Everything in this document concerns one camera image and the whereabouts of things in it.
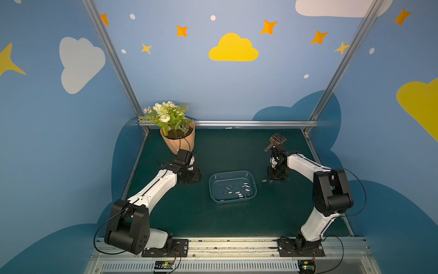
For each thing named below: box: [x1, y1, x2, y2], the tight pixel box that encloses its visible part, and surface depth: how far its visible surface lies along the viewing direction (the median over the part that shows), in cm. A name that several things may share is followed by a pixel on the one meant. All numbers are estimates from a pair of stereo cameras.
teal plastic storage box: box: [208, 170, 258, 204], surface depth 94 cm
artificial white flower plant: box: [138, 101, 193, 137], surface depth 87 cm
